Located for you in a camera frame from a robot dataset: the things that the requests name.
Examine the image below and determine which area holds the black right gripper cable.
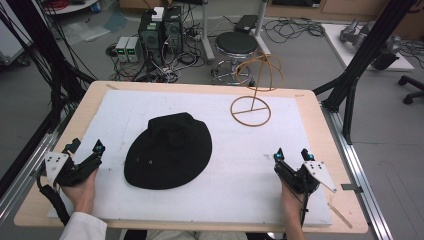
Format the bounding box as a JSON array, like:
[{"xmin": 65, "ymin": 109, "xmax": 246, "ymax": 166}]
[{"xmin": 279, "ymin": 176, "xmax": 309, "ymax": 228}]

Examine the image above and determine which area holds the black computer tower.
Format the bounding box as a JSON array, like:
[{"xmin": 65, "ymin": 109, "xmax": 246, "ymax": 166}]
[{"xmin": 137, "ymin": 5, "xmax": 184, "ymax": 66}]

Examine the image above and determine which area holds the person's right hand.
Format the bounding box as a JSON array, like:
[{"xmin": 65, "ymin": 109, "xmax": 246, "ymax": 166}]
[{"xmin": 280, "ymin": 179, "xmax": 307, "ymax": 224}]

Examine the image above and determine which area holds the black brimmed hat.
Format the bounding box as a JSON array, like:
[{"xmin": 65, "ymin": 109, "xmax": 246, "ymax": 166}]
[{"xmin": 123, "ymin": 112, "xmax": 213, "ymax": 191}]

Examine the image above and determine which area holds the black office chair base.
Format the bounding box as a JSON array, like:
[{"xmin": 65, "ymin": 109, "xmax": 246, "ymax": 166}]
[{"xmin": 397, "ymin": 74, "xmax": 424, "ymax": 106}]

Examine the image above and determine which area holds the white platform board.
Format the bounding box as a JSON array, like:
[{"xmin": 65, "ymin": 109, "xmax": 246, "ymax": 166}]
[{"xmin": 321, "ymin": 23, "xmax": 416, "ymax": 72}]

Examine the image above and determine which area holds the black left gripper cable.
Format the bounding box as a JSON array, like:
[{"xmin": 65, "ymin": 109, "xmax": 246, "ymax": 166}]
[{"xmin": 35, "ymin": 164, "xmax": 72, "ymax": 227}]

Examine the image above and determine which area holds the white adapter box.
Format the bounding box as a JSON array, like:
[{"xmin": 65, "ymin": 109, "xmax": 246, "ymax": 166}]
[{"xmin": 151, "ymin": 6, "xmax": 165, "ymax": 23}]

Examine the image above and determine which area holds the wooden wire hat stand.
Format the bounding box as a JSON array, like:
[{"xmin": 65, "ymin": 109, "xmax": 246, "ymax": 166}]
[{"xmin": 229, "ymin": 53, "xmax": 285, "ymax": 128}]

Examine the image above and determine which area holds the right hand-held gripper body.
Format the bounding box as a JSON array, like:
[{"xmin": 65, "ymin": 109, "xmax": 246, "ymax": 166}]
[{"xmin": 273, "ymin": 160, "xmax": 338, "ymax": 195}]

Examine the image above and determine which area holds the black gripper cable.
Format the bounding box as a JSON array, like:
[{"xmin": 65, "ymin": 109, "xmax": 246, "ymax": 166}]
[
  {"xmin": 35, "ymin": 164, "xmax": 72, "ymax": 227},
  {"xmin": 279, "ymin": 176, "xmax": 309, "ymax": 228}
]

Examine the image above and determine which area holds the black round stool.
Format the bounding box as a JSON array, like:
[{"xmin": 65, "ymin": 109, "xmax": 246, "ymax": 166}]
[{"xmin": 211, "ymin": 31, "xmax": 260, "ymax": 86}]

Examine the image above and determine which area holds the white power supply box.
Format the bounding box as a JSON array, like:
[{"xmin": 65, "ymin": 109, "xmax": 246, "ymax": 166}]
[
  {"xmin": 114, "ymin": 36, "xmax": 130, "ymax": 63},
  {"xmin": 125, "ymin": 36, "xmax": 144, "ymax": 64}
]

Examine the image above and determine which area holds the black metal frame stand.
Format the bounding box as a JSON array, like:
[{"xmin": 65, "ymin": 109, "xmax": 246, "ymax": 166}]
[
  {"xmin": 312, "ymin": 0, "xmax": 419, "ymax": 146},
  {"xmin": 0, "ymin": 0, "xmax": 98, "ymax": 199}
]

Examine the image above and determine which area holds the white metal desk leg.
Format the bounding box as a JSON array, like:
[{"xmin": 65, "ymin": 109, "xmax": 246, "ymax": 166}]
[
  {"xmin": 200, "ymin": 0, "xmax": 216, "ymax": 62},
  {"xmin": 252, "ymin": 0, "xmax": 272, "ymax": 56}
]

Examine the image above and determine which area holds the aluminium table rail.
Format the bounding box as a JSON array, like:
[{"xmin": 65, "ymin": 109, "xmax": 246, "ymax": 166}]
[
  {"xmin": 0, "ymin": 131, "xmax": 59, "ymax": 226},
  {"xmin": 320, "ymin": 103, "xmax": 395, "ymax": 240}
]

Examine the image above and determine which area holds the black box on floor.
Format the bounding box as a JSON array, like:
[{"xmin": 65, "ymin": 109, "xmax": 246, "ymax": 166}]
[{"xmin": 233, "ymin": 14, "xmax": 260, "ymax": 34}]

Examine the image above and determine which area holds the person's left hand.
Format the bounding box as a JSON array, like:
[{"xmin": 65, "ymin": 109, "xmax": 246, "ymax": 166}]
[{"xmin": 60, "ymin": 168, "xmax": 99, "ymax": 215}]

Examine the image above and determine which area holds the tangle of floor cables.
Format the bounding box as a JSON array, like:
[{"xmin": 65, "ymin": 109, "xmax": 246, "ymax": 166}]
[{"xmin": 105, "ymin": 6, "xmax": 214, "ymax": 84}]

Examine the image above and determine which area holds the white foam mat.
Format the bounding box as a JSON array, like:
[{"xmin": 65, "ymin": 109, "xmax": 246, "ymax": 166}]
[{"xmin": 47, "ymin": 89, "xmax": 334, "ymax": 228}]

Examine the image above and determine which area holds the black cable bundle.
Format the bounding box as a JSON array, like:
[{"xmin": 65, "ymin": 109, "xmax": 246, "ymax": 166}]
[{"xmin": 263, "ymin": 16, "xmax": 326, "ymax": 45}]

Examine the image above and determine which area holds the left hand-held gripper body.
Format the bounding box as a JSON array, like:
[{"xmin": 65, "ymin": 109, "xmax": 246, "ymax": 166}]
[{"xmin": 44, "ymin": 151, "xmax": 103, "ymax": 188}]

